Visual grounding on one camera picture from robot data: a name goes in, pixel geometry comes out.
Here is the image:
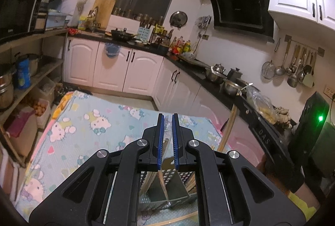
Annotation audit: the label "steel sink faucet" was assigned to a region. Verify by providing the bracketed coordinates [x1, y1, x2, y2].
[88, 5, 100, 28]

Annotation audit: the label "wire mesh strainer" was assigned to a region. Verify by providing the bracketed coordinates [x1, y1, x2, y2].
[261, 59, 277, 79]

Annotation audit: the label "cartoon cat printed blanket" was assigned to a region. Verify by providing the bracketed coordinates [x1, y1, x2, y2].
[15, 90, 231, 226]

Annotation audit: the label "black kitchen countertop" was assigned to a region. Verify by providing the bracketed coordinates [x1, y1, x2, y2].
[66, 30, 297, 127]

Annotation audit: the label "long wooden chopstick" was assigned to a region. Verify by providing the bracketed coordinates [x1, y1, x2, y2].
[217, 103, 239, 154]
[141, 212, 200, 226]

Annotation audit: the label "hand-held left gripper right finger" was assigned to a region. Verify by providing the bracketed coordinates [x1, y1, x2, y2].
[171, 113, 311, 226]

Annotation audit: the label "clear plastic bag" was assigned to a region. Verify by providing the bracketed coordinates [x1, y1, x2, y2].
[245, 84, 277, 125]

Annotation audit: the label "wide steel pot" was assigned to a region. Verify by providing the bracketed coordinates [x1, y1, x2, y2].
[222, 79, 243, 97]

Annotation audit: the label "black range hood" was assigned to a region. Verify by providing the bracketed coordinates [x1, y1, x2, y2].
[197, 0, 276, 45]

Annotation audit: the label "steel lid on wall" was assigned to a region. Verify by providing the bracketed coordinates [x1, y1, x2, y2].
[169, 11, 188, 28]

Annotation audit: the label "blue canister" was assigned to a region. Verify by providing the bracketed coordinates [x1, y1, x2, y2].
[15, 54, 31, 90]

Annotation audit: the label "box of eggs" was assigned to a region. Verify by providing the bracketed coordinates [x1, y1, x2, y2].
[31, 98, 52, 125]

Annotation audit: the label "black metal jug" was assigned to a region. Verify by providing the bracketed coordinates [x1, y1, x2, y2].
[226, 67, 243, 83]

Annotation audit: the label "small steel pot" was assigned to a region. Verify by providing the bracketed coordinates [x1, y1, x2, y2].
[205, 69, 226, 84]

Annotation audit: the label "wooden storage shelf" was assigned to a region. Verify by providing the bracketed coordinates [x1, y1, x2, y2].
[0, 28, 69, 169]

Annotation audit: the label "black microwave oven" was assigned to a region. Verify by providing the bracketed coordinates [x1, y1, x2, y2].
[0, 0, 43, 42]

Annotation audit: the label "rail of hanging ladles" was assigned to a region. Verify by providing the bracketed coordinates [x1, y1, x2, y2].
[274, 35, 325, 88]

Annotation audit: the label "blue knife block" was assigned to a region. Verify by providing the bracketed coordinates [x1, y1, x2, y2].
[137, 26, 154, 44]

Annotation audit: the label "row of sauce bottles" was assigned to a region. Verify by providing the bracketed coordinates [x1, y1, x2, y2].
[150, 24, 193, 55]

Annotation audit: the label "white lower cabinets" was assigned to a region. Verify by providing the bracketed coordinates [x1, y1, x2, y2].
[63, 36, 250, 135]

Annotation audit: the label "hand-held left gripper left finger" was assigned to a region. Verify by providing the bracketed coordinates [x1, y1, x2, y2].
[28, 114, 165, 226]

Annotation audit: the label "white countertop box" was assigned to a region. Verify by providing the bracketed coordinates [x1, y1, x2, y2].
[107, 14, 143, 36]

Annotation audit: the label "wooden cutting board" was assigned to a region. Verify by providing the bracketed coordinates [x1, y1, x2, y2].
[91, 0, 117, 29]

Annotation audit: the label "black wok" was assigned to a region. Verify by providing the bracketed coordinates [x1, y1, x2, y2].
[110, 28, 140, 42]

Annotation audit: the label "steel stock pot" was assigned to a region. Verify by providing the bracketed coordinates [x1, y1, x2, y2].
[0, 72, 15, 110]

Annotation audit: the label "blue plastic bag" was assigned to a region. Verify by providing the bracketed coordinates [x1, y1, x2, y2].
[104, 42, 121, 58]

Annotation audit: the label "blue plastic container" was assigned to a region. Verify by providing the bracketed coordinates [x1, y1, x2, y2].
[45, 11, 70, 31]

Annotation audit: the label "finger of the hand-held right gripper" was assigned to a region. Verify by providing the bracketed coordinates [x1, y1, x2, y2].
[239, 96, 291, 187]

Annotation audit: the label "row of spice jars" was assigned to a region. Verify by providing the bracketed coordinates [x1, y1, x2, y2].
[113, 7, 166, 25]

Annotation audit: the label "pile of ginger roots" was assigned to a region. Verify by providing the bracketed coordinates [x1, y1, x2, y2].
[273, 106, 293, 129]

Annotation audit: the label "steel teapot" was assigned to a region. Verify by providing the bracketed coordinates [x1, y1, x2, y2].
[210, 63, 227, 75]

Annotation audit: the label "hanging kitchen tools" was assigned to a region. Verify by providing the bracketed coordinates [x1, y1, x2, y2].
[195, 15, 213, 36]

